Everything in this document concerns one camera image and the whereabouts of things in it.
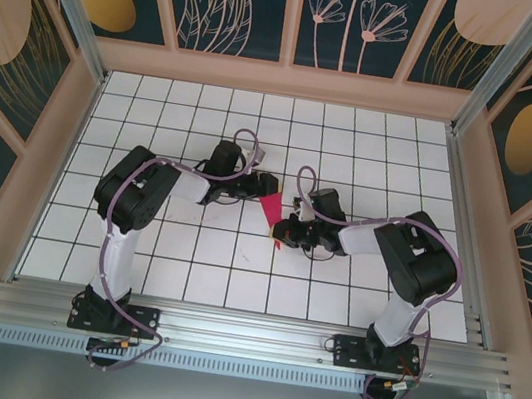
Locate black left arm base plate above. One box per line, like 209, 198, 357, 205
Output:
66, 293, 163, 343

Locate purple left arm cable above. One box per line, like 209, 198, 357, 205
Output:
81, 108, 264, 389

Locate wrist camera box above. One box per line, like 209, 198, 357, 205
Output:
289, 196, 309, 220
245, 147, 269, 167

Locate aluminium table side rail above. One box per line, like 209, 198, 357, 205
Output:
413, 129, 527, 354

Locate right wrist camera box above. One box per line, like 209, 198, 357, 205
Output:
289, 196, 309, 220

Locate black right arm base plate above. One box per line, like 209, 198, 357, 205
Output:
329, 332, 424, 379

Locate long aluminium mounting rail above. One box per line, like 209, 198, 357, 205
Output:
0, 272, 521, 399

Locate aluminium corner post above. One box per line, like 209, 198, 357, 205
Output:
5, 0, 122, 87
451, 0, 532, 146

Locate wall panel pink circle gold lines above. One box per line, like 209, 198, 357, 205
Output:
404, 0, 529, 101

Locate perforated metal cable strip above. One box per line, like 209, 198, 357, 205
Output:
0, 323, 373, 399

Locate pink paper sheet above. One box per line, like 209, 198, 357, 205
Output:
252, 187, 293, 253

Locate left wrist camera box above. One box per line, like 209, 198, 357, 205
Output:
245, 147, 269, 167

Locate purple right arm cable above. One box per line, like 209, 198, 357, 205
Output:
262, 163, 477, 399

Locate wall panel with pink flowers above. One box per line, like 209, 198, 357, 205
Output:
291, 0, 416, 84

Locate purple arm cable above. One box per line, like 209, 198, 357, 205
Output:
262, 163, 477, 399
81, 108, 264, 389

